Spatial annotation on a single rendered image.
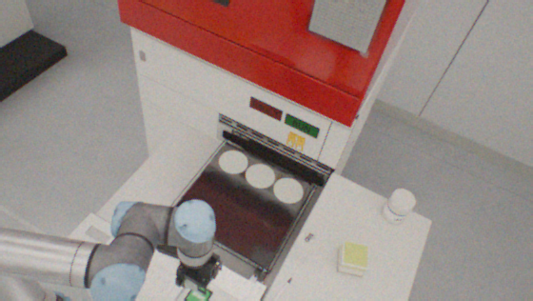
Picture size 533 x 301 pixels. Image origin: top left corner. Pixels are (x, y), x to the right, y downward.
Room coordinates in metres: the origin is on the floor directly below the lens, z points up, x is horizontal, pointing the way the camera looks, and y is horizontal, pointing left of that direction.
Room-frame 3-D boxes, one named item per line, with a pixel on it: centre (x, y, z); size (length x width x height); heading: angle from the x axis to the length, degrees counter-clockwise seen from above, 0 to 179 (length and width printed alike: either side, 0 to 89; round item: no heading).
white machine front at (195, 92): (1.02, 0.12, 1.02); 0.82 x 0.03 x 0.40; 70
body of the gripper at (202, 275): (0.38, 0.09, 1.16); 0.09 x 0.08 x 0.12; 70
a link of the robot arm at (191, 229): (0.39, 0.10, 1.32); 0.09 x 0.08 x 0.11; 93
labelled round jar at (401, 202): (0.75, -0.45, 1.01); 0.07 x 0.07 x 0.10
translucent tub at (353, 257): (0.55, -0.31, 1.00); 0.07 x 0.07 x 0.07; 88
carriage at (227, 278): (0.49, 0.09, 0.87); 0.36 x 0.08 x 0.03; 70
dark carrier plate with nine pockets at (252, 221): (0.74, 0.02, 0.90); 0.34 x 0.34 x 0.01; 70
